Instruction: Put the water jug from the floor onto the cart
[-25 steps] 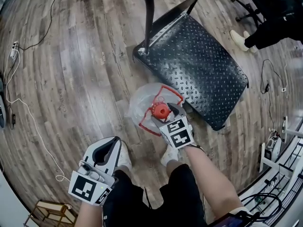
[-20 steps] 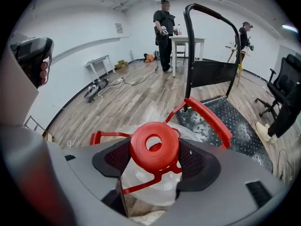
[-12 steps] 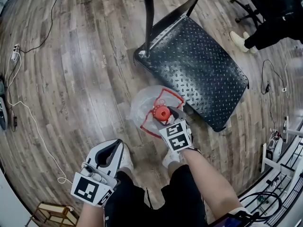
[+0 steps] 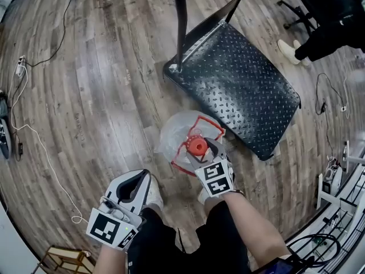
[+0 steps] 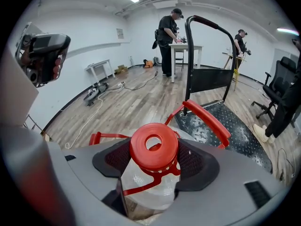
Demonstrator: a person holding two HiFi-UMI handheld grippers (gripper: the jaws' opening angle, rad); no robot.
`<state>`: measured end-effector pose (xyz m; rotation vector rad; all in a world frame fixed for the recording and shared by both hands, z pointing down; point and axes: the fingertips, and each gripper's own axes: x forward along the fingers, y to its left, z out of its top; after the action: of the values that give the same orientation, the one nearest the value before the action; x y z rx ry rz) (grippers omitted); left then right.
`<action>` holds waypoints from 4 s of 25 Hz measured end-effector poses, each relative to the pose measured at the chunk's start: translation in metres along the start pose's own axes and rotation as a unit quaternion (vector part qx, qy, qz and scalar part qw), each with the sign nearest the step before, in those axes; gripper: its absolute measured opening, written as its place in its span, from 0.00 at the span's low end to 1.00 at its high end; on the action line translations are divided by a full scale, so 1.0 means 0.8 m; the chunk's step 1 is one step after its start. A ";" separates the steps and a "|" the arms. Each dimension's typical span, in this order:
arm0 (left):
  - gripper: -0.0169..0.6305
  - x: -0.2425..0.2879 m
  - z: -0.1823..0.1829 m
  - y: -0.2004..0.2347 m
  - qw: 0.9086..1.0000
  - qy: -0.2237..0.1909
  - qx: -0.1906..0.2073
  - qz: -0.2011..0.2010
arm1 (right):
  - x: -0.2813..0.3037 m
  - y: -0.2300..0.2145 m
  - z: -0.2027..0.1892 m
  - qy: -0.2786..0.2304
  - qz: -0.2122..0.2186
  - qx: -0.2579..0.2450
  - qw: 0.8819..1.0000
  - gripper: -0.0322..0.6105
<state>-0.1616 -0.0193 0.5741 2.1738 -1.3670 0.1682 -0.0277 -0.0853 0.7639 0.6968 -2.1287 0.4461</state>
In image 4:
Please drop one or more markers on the white table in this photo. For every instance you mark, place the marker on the white table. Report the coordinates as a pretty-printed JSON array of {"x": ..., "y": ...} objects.
[{"x": 323, "y": 195}]

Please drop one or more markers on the person's left forearm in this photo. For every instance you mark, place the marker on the person's left forearm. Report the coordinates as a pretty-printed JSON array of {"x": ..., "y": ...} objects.
[{"x": 109, "y": 260}]

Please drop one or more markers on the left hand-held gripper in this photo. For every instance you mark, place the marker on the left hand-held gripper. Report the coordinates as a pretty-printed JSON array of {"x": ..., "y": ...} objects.
[{"x": 105, "y": 228}]

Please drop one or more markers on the person's white shoe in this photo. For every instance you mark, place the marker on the person's white shoe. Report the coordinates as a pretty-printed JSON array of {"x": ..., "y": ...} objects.
[
  {"x": 204, "y": 195},
  {"x": 155, "y": 193}
]

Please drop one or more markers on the clear water jug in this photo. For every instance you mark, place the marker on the clear water jug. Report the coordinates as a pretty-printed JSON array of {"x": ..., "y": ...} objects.
[{"x": 176, "y": 133}]

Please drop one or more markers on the white power strip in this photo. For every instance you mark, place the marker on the white power strip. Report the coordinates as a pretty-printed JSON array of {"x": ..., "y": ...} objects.
[{"x": 20, "y": 66}]

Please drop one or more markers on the white grey device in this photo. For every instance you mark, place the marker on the white grey device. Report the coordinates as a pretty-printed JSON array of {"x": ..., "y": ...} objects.
[{"x": 335, "y": 175}]

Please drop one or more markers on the person's right forearm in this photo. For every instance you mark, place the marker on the person's right forearm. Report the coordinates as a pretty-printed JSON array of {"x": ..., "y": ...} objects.
[{"x": 251, "y": 224}]

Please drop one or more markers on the wooden stool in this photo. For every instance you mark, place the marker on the wooden stool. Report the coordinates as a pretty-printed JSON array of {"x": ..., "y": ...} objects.
[{"x": 65, "y": 257}]

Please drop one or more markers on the black chest-mounted device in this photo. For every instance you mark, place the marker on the black chest-mounted device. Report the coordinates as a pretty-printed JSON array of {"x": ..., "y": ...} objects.
[{"x": 275, "y": 267}]

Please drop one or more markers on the grey black bag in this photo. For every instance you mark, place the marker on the grey black bag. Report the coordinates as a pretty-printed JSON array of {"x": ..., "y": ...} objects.
[{"x": 4, "y": 136}]

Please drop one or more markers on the person's right white shoe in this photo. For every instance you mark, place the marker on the person's right white shoe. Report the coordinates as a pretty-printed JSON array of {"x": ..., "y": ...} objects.
[{"x": 204, "y": 195}]

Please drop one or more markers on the person's left white shoe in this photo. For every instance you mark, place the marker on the person's left white shoe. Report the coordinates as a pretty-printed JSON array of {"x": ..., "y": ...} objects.
[{"x": 155, "y": 193}]

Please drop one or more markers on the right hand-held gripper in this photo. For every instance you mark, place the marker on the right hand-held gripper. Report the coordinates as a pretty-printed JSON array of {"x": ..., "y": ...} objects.
[{"x": 216, "y": 178}]

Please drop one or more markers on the person's black shorts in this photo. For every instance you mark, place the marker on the person's black shorts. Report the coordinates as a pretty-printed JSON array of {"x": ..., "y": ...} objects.
[{"x": 159, "y": 244}]

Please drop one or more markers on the black platform cart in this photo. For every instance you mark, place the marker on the black platform cart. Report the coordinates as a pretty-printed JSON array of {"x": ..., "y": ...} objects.
[{"x": 236, "y": 90}]

